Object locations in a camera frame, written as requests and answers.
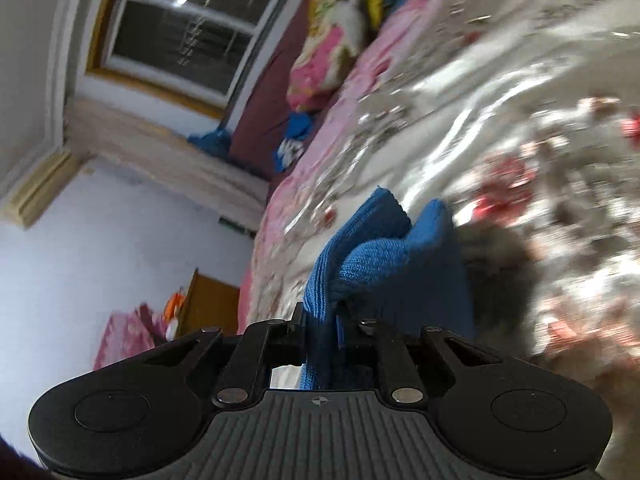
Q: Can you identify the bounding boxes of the blue white crumpled garment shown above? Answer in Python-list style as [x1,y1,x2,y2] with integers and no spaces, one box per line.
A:
[273,113,314,172]

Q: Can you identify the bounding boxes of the beige left curtain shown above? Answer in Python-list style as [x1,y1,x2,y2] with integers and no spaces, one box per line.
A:
[64,96,269,231]

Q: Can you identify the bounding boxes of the pink floral folded quilt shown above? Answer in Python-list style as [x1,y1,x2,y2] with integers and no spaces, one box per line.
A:
[286,0,359,113]

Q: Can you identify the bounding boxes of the barred dark window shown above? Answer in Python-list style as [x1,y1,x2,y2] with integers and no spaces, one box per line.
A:
[85,0,302,119]

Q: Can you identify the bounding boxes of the maroon bed sheet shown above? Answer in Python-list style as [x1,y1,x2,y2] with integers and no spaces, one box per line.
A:
[224,0,309,182]

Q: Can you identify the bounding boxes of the pink floral cloth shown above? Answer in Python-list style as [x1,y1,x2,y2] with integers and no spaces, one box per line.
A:
[93,304,167,370]

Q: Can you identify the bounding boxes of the silver pink floral bedspread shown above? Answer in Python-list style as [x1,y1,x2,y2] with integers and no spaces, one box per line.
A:
[240,0,639,479]

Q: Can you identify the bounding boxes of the blue knitted sweater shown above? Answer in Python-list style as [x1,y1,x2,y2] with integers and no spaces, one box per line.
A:
[299,188,475,390]

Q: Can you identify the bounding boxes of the white plush toy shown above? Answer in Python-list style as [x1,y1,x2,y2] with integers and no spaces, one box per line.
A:
[332,0,368,58]

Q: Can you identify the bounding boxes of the wooden desk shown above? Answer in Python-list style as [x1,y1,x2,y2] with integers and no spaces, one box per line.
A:
[176,270,240,338]

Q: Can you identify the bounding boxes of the orange object on desk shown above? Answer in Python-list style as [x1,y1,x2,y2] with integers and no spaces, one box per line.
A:
[163,288,186,341]

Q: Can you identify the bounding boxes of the blue plastic bag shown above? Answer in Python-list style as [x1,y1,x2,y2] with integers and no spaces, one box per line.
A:
[186,127,231,159]

